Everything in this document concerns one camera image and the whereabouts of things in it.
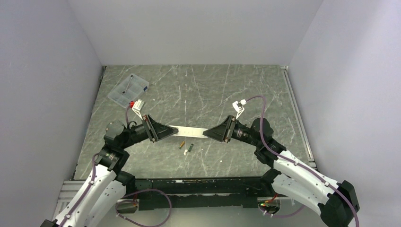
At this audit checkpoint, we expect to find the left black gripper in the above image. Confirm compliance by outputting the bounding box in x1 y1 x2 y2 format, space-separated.
120 113 178 149

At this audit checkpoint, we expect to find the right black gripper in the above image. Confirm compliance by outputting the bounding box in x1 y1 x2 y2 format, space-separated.
203 115 261 147

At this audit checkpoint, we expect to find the white remote control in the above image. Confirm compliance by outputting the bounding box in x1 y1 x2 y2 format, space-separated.
170 125 207 139

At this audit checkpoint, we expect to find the green AA battery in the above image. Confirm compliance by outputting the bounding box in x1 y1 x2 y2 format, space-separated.
187 143 194 152

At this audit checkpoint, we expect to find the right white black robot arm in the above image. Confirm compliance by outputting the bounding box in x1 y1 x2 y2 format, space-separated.
203 115 360 227

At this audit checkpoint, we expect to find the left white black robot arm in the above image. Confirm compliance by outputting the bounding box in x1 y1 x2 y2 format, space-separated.
42 115 179 227

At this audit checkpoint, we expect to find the clear plastic organizer box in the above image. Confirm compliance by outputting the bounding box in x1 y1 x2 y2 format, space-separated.
107 74 149 108

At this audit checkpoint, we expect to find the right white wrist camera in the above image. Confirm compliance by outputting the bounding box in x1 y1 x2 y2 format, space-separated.
232 99 247 119

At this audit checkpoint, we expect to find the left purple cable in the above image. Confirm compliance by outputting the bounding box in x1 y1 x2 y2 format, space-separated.
115 188 172 227

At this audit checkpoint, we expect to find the purple cable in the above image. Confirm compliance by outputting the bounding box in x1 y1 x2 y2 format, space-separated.
244 95 361 227
115 188 172 227

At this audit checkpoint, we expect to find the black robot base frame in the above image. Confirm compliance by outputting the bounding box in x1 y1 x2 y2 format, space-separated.
118 176 281 213

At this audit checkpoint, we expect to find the aluminium rail right edge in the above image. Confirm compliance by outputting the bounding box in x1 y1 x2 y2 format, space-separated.
280 66 314 159

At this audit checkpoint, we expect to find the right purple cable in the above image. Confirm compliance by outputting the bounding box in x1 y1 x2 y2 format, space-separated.
244 95 361 227

